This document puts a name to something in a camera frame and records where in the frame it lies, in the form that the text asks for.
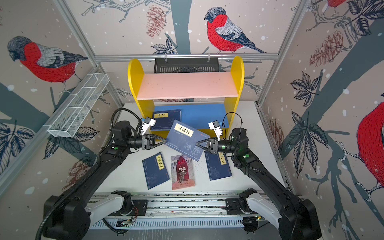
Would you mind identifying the red Hamlet book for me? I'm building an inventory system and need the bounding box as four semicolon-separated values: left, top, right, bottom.
171;155;196;191

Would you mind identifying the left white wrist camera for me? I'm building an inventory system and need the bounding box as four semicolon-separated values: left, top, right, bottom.
141;117;156;136

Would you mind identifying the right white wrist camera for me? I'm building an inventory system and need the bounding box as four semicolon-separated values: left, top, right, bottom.
209;120;223;140

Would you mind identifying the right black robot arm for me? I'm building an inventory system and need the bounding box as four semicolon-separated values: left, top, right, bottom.
196;120;322;240

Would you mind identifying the blue book yellow label left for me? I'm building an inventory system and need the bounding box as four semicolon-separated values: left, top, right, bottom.
142;152;170;190

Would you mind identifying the blue book plant cover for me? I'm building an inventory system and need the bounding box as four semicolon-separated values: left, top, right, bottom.
165;120;210;162

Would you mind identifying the yellow pink blue bookshelf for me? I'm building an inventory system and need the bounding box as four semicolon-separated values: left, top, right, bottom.
128;56;245;137

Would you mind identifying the black plastic tray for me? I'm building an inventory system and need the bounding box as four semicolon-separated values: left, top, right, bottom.
154;58;220;74

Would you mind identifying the blue book yin-yang cover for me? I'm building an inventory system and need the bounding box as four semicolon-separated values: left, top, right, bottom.
151;110;182;131

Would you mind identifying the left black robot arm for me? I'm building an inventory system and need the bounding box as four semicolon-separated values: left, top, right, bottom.
35;108;166;240

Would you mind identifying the white wire mesh basket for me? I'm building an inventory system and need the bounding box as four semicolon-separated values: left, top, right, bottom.
48;73;110;138

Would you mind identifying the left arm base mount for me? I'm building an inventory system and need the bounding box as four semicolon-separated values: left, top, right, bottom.
109;191;148;217

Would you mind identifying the blue book yellow label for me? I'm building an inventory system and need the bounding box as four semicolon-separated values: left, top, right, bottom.
142;152;170;190
205;151;232;181

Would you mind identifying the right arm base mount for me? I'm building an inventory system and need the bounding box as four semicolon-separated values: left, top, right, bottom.
222;188;264;215

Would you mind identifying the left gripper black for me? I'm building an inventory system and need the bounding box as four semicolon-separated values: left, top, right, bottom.
125;133;167;152

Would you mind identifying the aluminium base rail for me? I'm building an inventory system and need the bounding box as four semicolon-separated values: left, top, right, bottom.
107;191;282;219

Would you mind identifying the blue book yellow label right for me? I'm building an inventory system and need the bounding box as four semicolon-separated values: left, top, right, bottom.
205;151;232;181

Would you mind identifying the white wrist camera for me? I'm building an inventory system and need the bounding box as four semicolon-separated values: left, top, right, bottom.
209;120;223;140
141;117;156;136

